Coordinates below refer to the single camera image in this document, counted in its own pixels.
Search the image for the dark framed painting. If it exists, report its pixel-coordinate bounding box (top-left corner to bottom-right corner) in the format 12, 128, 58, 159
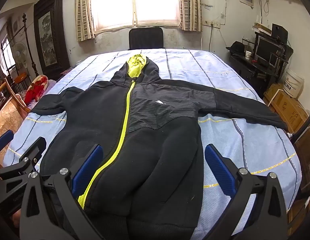
33, 0, 71, 80

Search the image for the light blue striped bed sheet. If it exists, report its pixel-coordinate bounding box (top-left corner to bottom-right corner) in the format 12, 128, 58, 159
2, 48, 302, 240

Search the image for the orange chair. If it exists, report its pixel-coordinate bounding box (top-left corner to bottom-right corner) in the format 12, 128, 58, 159
13, 72, 29, 93

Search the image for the white bucket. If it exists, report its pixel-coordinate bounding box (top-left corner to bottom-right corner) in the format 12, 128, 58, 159
282, 68, 305, 99

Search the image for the wooden armchair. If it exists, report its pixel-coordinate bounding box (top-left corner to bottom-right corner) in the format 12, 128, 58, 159
0, 79, 31, 170

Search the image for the barred window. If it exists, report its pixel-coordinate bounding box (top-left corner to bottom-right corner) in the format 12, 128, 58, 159
0, 34, 16, 75

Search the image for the black monitor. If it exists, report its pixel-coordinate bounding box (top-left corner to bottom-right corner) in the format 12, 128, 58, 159
255, 36, 283, 64

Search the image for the black hoodie with yellow zipper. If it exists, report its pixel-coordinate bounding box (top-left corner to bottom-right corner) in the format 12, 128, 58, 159
30, 54, 289, 240

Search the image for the dark wooden coat stand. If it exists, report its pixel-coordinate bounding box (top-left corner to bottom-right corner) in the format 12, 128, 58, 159
22, 13, 40, 77

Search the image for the black speaker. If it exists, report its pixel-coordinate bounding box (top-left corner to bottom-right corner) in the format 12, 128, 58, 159
271, 23, 288, 43

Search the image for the brown cardboard box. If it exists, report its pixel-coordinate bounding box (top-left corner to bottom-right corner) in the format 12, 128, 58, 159
264, 82, 309, 133

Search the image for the black desk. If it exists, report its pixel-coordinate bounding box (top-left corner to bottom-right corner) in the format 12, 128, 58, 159
226, 46, 293, 93

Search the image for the beige checked curtain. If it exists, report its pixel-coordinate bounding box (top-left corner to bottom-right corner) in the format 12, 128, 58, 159
75, 0, 96, 42
179, 0, 203, 32

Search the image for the white electric fan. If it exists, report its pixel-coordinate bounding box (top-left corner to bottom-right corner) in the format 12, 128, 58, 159
13, 41, 29, 68

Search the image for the black hat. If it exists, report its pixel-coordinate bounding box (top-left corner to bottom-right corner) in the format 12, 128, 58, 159
226, 41, 245, 52

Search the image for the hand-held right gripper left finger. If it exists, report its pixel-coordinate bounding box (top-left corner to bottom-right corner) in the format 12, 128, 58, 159
19, 144, 104, 240

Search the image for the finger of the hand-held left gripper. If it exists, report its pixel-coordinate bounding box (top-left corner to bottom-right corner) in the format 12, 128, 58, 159
0, 136, 47, 181
0, 129, 15, 155

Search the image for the red floral blanket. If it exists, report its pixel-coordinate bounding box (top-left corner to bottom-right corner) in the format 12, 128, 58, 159
23, 74, 49, 105

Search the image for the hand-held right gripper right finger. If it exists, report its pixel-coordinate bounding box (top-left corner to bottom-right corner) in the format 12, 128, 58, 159
205, 144, 288, 240

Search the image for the bright window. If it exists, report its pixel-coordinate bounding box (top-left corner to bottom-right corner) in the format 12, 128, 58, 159
91, 0, 182, 33

